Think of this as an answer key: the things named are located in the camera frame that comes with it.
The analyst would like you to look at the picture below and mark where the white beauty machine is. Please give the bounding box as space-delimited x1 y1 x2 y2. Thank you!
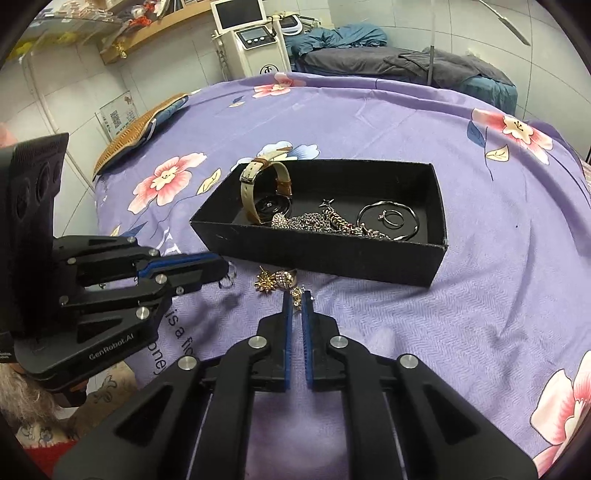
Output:
211 0 290 80

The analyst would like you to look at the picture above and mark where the grey blanket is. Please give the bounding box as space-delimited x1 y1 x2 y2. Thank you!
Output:
295 47 513 89

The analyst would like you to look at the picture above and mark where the beige strap wristwatch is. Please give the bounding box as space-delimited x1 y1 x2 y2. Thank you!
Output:
239 147 293 225

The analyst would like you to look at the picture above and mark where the silver hoop ring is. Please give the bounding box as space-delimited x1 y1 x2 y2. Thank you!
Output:
376 209 406 230

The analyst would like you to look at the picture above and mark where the gold flower brooch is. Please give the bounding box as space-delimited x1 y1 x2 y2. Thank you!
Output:
253 266 276 294

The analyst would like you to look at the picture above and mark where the wooden wall shelf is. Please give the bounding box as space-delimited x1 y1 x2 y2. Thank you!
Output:
100 1 211 65

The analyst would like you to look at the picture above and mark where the QR code sign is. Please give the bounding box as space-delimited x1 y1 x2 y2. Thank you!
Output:
95 91 138 140

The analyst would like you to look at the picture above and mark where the silver chain necklace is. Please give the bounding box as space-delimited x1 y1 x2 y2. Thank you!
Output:
269 198 394 242

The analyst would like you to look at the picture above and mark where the blue massage bed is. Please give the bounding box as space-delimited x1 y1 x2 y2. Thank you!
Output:
284 23 518 114

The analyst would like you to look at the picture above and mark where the floor lamp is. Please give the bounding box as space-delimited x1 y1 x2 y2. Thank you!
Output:
437 1 533 90

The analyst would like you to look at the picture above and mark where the woven brown cushion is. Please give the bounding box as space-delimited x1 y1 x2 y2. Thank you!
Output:
92 93 189 179

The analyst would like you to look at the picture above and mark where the black bangle bracelet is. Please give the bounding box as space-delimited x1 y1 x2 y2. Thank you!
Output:
356 199 422 242

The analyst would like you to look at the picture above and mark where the black jewelry tray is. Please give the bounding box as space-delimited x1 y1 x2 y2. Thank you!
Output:
190 159 448 287

